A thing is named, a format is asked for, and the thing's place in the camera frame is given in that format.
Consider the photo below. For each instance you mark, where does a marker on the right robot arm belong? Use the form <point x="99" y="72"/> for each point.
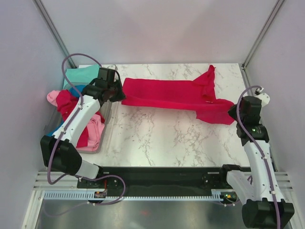
<point x="263" y="204"/>

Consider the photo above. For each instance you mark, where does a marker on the light pink t shirt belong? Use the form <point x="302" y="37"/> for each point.
<point x="95" y="128"/>

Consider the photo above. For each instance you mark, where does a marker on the teal folded t shirt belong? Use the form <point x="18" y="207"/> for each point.
<point x="82" y="75"/>

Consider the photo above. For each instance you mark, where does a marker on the left aluminium frame post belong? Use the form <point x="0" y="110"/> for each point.
<point x="51" y="26"/>

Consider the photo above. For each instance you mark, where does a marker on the blue t shirt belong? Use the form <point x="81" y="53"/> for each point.
<point x="65" y="101"/>

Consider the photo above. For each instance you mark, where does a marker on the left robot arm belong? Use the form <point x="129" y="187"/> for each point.
<point x="59" y="150"/>

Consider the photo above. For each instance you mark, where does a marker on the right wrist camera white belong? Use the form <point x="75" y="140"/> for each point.
<point x="263" y="96"/>

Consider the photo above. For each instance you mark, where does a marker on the white cable duct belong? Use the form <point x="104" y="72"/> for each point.
<point x="95" y="196"/>

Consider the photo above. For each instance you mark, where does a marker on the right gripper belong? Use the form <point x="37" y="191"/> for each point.
<point x="232" y="111"/>

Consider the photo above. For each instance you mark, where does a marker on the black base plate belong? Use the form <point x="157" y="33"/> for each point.
<point x="161" y="181"/>

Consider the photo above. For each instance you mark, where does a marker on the right aluminium frame post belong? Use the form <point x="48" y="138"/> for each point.
<point x="264" y="30"/>

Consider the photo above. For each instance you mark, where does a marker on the aluminium frame post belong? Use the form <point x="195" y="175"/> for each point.
<point x="51" y="26"/>
<point x="264" y="30"/>

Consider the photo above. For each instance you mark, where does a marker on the clear plastic bin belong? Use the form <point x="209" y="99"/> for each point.
<point x="96" y="128"/>

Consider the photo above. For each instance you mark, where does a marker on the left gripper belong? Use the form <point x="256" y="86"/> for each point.
<point x="121" y="96"/>

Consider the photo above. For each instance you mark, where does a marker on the crimson t shirt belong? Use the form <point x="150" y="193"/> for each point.
<point x="197" y="95"/>
<point x="64" y="102"/>

